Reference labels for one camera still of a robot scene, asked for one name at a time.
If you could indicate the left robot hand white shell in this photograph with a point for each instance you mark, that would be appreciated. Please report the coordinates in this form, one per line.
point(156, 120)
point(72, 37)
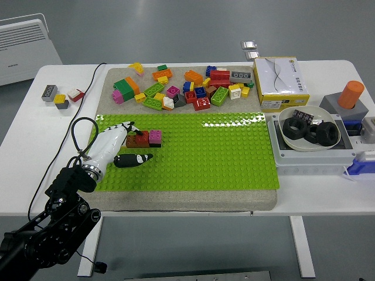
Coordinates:
point(107, 145)

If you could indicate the magenta building brick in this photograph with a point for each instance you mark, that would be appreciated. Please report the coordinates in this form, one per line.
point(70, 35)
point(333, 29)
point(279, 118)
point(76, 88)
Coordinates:
point(155, 136)
point(173, 91)

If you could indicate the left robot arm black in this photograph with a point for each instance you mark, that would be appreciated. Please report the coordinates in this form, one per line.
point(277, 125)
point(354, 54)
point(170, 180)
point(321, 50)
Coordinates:
point(73, 178)

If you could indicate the brown building brick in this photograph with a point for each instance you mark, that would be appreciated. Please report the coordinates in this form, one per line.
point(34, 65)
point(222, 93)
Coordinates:
point(130, 142)
point(211, 91)

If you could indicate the light pink building brick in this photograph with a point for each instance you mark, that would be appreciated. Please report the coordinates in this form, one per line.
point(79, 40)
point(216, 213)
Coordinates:
point(117, 97)

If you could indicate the black building brick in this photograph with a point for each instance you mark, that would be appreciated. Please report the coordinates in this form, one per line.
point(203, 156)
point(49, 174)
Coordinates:
point(156, 145)

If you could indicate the dark green building brick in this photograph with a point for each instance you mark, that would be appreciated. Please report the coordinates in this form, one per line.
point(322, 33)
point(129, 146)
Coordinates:
point(123, 87)

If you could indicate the dark grey building brick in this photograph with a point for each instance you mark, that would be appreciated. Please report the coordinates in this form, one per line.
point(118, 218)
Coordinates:
point(62, 104)

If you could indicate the lime brick with round holes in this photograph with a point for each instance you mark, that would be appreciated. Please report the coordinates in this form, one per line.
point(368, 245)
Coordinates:
point(153, 89)
point(152, 103)
point(219, 96)

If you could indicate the white building brick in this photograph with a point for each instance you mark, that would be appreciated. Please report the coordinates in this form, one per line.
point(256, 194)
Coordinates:
point(235, 94)
point(73, 93)

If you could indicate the orange building brick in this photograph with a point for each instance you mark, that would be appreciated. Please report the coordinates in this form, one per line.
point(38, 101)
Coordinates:
point(162, 73)
point(133, 85)
point(193, 77)

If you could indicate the yellow building brick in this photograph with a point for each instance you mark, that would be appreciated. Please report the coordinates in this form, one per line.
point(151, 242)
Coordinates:
point(233, 87)
point(59, 98)
point(245, 92)
point(160, 96)

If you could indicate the white and orange brick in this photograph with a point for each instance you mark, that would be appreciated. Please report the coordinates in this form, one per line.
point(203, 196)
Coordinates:
point(168, 103)

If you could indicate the grey brick with round holes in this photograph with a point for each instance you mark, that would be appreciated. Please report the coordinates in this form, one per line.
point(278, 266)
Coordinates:
point(49, 92)
point(240, 76)

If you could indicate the small light pink brick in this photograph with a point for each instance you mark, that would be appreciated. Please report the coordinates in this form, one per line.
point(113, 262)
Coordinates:
point(140, 73)

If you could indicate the yellow sloped brick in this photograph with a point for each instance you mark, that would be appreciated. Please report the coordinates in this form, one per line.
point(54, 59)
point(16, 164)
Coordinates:
point(135, 66)

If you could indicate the grey sloped brick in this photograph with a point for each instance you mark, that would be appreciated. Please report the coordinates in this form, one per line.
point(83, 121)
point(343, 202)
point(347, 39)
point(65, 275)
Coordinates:
point(180, 101)

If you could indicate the small green brick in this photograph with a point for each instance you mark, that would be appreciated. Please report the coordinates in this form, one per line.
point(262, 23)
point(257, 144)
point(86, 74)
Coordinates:
point(162, 67)
point(250, 85)

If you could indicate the blue building brick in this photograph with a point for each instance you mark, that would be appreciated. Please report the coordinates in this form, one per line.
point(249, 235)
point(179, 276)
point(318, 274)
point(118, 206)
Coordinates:
point(211, 71)
point(186, 87)
point(200, 92)

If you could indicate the green studded baseplate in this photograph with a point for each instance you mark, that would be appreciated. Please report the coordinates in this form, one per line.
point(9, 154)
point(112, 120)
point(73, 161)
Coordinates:
point(205, 164)

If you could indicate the glossy red building brick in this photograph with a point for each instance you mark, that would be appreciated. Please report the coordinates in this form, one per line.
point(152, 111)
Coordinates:
point(202, 104)

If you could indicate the large red building brick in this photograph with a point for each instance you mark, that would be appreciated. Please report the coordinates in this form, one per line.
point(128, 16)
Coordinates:
point(218, 83)
point(219, 74)

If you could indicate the small white brick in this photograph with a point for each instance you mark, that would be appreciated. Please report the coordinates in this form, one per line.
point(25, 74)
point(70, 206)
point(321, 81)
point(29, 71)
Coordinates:
point(222, 69)

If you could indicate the white table leg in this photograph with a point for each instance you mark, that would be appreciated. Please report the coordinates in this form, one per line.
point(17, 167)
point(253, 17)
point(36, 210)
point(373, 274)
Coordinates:
point(88, 260)
point(303, 248)

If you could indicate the white panel heater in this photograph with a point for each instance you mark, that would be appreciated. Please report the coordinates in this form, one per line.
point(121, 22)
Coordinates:
point(23, 58)

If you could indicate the large black hex nut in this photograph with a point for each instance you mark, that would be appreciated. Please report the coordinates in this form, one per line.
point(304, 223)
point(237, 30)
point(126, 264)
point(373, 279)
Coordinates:
point(288, 133)
point(322, 137)

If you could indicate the white bowl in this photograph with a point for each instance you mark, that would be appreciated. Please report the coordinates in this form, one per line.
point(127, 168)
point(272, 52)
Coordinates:
point(290, 143)

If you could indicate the white and yellow cardboard box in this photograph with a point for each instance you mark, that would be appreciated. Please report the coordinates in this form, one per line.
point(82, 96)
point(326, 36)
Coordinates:
point(278, 79)

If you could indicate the purple circuit board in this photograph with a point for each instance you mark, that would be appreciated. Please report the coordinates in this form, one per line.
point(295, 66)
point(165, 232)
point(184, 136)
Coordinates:
point(303, 115)

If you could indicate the light grey junction box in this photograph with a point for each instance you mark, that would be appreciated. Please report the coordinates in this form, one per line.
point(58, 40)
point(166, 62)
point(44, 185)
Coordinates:
point(307, 162)

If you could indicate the small black hex nut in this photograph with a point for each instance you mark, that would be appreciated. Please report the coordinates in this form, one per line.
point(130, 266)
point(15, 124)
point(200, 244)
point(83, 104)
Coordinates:
point(309, 139)

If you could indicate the grey block with hole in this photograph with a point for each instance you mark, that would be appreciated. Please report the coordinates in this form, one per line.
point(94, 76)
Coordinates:
point(329, 102)

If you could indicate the white zip tie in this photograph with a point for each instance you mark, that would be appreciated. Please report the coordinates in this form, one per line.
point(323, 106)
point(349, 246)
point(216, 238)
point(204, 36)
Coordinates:
point(348, 174)

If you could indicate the blue and black part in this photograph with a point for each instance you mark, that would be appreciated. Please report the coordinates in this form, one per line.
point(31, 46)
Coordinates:
point(353, 128)

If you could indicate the orange cylinder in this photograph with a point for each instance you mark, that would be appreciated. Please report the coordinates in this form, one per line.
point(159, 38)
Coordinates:
point(350, 93)

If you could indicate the grey connector box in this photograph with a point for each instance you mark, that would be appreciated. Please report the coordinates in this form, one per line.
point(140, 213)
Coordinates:
point(368, 130)

